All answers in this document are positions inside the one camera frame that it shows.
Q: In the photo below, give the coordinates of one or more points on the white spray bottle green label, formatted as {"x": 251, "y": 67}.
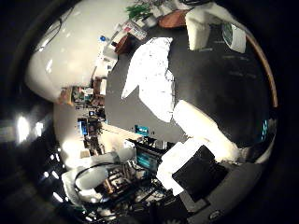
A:
{"x": 199, "y": 28}

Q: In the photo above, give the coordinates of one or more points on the white cloth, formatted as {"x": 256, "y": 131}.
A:
{"x": 152, "y": 74}

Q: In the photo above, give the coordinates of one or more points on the reddish brown round object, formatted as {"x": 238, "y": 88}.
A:
{"x": 173, "y": 19}

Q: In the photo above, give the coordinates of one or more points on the small brown box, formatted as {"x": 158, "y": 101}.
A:
{"x": 124, "y": 44}

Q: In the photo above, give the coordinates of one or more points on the white printed carton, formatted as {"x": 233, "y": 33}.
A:
{"x": 134, "y": 30}

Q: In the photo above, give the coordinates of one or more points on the green potted plant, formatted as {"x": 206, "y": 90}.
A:
{"x": 138, "y": 11}

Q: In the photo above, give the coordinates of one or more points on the small blue cap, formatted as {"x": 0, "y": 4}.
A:
{"x": 102, "y": 38}

